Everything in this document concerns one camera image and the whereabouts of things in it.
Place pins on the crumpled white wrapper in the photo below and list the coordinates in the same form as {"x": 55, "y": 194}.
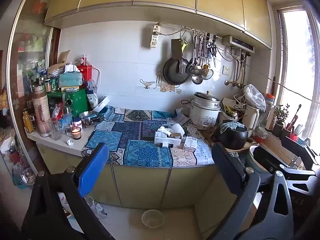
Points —
{"x": 175, "y": 128}

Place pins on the white rice cooker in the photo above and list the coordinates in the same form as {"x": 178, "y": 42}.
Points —
{"x": 202, "y": 116}

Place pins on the black scissors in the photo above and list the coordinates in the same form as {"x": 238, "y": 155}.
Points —
{"x": 212, "y": 51}

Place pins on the white plastic bag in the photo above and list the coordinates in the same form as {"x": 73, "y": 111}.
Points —
{"x": 255, "y": 97}

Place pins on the black round pot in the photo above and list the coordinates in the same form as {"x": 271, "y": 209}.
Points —
{"x": 232, "y": 138}

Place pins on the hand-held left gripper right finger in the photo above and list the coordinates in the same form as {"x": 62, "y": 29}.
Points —
{"x": 230, "y": 165}

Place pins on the clear drinking glass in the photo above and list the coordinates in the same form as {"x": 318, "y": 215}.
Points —
{"x": 56, "y": 130}

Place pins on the white cardboard box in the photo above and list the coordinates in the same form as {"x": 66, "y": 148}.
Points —
{"x": 162, "y": 137}

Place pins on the clear glass bottle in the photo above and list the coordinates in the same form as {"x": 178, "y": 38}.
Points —
{"x": 68, "y": 125}

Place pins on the steel skimmer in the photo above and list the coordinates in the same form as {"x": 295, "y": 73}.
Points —
{"x": 195, "y": 68}

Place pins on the metal hanging rail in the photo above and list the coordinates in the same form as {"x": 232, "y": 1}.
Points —
{"x": 175, "y": 26}

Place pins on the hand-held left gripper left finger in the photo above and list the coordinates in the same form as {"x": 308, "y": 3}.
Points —
{"x": 92, "y": 167}

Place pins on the white power strip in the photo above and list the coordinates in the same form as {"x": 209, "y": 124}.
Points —
{"x": 154, "y": 41}

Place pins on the window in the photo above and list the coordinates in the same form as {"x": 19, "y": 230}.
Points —
{"x": 297, "y": 55}

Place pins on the yellow bottle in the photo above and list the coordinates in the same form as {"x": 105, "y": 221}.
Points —
{"x": 28, "y": 121}

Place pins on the white tray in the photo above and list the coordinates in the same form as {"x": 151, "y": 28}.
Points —
{"x": 103, "y": 103}

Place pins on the steel cleaver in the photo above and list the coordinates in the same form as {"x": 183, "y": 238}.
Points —
{"x": 177, "y": 47}

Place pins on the green box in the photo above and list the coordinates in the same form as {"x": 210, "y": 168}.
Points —
{"x": 77, "y": 100}

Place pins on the black wok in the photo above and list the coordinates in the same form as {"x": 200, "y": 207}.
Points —
{"x": 172, "y": 73}

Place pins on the red cup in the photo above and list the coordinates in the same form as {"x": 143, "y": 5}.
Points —
{"x": 294, "y": 137}

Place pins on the blue patterned tablecloth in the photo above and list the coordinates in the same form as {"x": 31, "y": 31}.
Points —
{"x": 140, "y": 152}

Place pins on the patterned cloth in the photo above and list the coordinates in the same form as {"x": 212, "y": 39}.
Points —
{"x": 231, "y": 126}

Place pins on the yellow peeler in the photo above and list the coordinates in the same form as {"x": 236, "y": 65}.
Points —
{"x": 184, "y": 45}

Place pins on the white jug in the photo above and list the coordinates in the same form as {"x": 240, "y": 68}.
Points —
{"x": 251, "y": 120}

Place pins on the stack of small bowls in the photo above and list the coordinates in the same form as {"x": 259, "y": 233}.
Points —
{"x": 261, "y": 133}

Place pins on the small potted plant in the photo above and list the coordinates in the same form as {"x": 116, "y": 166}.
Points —
{"x": 278, "y": 130}

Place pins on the red can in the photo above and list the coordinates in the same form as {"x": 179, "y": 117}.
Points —
{"x": 83, "y": 60}

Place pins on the small white carton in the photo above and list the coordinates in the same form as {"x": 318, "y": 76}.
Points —
{"x": 190, "y": 143}

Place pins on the steel ladle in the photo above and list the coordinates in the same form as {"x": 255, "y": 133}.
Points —
{"x": 197, "y": 79}

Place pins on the metal wall pipes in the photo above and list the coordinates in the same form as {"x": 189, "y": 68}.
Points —
{"x": 242, "y": 67}

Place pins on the clear plastic bowl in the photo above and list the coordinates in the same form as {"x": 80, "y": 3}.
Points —
{"x": 152, "y": 218}

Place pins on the crumpled clear plastic bag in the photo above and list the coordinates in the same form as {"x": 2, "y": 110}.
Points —
{"x": 97, "y": 207}

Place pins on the crumpled white paper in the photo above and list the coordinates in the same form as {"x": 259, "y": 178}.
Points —
{"x": 70, "y": 142}

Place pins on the steel bowl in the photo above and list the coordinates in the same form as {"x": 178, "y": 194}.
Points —
{"x": 87, "y": 116}

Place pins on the white wall socket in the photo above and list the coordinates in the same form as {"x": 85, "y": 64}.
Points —
{"x": 226, "y": 70}

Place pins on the glass display cabinet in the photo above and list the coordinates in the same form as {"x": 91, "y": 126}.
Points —
{"x": 30, "y": 55}

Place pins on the red tin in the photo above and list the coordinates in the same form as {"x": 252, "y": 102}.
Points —
{"x": 87, "y": 72}

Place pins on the yellow lower cabinet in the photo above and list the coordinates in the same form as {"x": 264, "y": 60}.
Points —
{"x": 140, "y": 182}

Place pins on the white wall heater box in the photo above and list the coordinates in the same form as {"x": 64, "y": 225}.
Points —
{"x": 237, "y": 42}

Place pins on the white jar blue lid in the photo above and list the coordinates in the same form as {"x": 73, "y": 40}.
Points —
{"x": 77, "y": 123}

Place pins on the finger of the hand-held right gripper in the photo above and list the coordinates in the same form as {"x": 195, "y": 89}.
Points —
{"x": 300, "y": 150}
{"x": 287, "y": 171}

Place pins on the glass candle jar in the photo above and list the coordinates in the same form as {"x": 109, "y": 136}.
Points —
{"x": 76, "y": 133}

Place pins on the beige thermos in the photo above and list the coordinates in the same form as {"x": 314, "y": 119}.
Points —
{"x": 41, "y": 112}

